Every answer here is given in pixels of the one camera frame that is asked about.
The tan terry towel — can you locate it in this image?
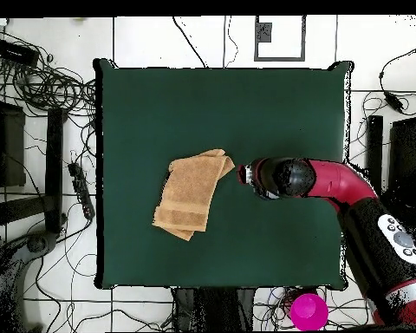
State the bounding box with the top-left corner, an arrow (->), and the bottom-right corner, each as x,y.
151,148 -> 236,242

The dark green table cloth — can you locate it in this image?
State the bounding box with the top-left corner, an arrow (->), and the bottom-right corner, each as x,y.
94,57 -> 354,291

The black upright stand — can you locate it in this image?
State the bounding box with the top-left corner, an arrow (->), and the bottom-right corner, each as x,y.
171,286 -> 256,332

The magenta plastic cup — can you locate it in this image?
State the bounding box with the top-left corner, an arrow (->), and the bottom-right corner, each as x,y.
289,292 -> 329,331

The black power strip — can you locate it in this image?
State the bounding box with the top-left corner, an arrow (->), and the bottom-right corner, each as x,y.
68,161 -> 96,220

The black power adapter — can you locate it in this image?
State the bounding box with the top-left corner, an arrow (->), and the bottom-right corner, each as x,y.
383,90 -> 405,114

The grey stand leg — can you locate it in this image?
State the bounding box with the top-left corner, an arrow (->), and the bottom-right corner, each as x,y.
0,230 -> 61,332

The black electronics box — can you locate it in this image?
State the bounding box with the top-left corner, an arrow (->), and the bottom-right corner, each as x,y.
0,37 -> 40,67

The black metal frame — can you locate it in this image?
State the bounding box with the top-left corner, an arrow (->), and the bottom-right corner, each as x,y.
365,89 -> 416,209
0,78 -> 68,237

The tangled black cable bundle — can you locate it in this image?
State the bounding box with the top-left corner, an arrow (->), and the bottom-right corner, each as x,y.
0,27 -> 98,119

